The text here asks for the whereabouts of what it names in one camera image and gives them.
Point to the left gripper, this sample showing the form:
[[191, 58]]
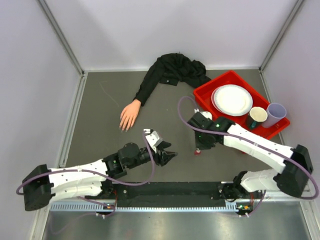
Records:
[[165, 156]]

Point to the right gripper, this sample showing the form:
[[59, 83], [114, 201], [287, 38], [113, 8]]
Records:
[[200, 146]]

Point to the red nail polish bottle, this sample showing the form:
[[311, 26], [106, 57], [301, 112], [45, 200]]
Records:
[[197, 152]]

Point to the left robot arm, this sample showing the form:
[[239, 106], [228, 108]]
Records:
[[44, 185]]

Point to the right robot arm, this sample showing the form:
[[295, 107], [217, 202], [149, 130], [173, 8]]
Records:
[[289, 170]]

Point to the pink plate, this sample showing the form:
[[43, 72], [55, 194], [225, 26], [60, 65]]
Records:
[[213, 99]]

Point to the white paper plate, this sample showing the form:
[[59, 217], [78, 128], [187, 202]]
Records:
[[233, 100]]

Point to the mannequin hand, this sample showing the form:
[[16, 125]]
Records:
[[129, 115]]

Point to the dark green mug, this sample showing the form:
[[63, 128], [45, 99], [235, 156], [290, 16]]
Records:
[[256, 116]]

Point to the lavender plastic cup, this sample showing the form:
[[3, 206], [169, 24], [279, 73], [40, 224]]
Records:
[[275, 112]]

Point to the black shirt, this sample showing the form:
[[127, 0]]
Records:
[[170, 69]]

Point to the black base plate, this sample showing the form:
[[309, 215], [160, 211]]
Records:
[[174, 195]]

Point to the right aluminium frame post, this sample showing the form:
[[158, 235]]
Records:
[[281, 34]]

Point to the aluminium frame post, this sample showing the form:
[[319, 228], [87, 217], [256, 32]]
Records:
[[80, 87], [281, 34]]

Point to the left aluminium frame post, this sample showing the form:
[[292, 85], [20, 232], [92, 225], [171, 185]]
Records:
[[80, 87]]

